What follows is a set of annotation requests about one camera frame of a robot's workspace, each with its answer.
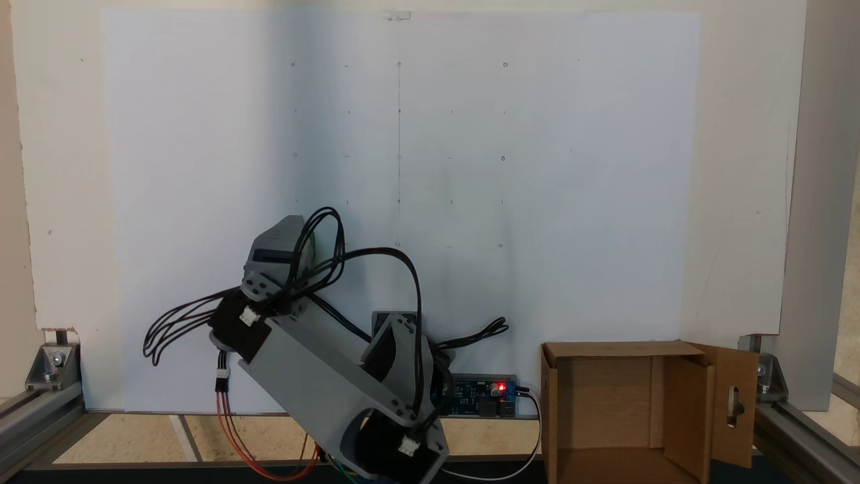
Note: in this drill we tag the green die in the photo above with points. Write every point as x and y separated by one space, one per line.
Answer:
313 247

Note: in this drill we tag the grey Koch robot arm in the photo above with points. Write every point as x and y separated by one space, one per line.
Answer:
322 376

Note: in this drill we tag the blue circuit board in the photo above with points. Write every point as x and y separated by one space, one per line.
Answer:
474 396

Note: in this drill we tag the brown cardboard box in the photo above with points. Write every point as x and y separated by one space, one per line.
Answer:
605 403

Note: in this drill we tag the large white paper sheet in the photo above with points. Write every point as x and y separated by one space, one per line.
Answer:
201 134

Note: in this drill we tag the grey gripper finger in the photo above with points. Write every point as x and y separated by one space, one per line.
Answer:
279 235

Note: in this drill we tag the clear tape strip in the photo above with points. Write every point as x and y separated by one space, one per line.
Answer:
398 15

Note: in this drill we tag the metal corner bracket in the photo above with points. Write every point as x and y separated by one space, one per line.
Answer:
50 366
772 380

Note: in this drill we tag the aluminium frame rail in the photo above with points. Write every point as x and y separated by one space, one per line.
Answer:
37 423
806 437

